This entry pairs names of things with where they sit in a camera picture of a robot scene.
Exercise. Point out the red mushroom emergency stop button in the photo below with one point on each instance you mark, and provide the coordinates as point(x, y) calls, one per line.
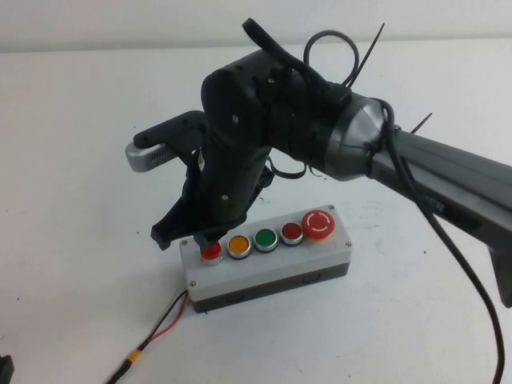
point(318, 224)

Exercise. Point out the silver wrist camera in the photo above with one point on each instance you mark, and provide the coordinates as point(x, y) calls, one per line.
point(148, 157)

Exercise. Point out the short black zip tie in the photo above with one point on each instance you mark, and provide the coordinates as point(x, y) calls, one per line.
point(423, 122)

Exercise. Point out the red domed pilot button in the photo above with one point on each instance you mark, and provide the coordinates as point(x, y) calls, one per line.
point(212, 256)

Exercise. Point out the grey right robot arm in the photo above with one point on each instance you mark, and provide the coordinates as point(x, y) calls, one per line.
point(448, 176)

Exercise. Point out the grey push-button control box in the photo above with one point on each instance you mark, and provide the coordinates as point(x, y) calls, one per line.
point(280, 266)

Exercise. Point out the black block at table edge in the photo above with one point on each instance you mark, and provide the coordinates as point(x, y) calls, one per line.
point(6, 366)

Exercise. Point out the black looped zip tie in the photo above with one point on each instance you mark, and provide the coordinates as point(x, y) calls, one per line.
point(354, 52)

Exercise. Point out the yellow flat push button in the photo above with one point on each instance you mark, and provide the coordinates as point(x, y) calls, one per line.
point(238, 245)

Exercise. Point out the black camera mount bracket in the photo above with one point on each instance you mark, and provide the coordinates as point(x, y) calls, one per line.
point(176, 128)

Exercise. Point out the dark red flat push button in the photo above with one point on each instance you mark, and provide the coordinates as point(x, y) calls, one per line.
point(291, 231)

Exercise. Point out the green flat push button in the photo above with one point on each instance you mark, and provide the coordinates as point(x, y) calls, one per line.
point(265, 238)

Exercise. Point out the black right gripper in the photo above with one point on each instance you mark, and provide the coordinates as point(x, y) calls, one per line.
point(230, 160)

